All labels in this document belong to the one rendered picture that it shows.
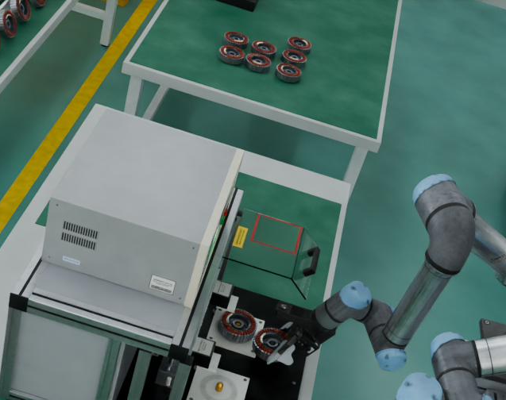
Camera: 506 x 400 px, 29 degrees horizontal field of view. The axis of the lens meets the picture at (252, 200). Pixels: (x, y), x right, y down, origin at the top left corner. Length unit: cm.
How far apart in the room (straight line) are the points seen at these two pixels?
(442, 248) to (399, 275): 221
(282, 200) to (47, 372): 128
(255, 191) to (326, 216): 27
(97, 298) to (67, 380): 25
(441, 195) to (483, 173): 315
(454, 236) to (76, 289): 91
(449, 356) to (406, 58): 461
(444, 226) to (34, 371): 107
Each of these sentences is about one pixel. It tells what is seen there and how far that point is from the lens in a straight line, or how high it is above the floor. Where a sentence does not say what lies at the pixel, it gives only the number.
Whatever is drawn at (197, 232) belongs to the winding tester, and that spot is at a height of 132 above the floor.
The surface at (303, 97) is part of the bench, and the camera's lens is 408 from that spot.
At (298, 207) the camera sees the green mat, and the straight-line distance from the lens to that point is 343.
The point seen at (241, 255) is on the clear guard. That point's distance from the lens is 265.
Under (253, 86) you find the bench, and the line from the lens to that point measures 404.
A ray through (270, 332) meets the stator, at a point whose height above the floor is 84.
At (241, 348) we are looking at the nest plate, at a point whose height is 78.
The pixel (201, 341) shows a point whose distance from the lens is 259.
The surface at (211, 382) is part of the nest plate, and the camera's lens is 269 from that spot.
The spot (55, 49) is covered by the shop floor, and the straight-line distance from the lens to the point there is 549.
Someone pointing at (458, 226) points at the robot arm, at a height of 146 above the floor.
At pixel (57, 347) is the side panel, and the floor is 97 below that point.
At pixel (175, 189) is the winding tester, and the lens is 240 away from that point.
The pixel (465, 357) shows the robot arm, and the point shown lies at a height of 149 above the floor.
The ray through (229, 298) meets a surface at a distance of 276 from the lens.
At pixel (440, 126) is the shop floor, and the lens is 582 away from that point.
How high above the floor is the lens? 275
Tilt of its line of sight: 36 degrees down
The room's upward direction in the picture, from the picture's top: 17 degrees clockwise
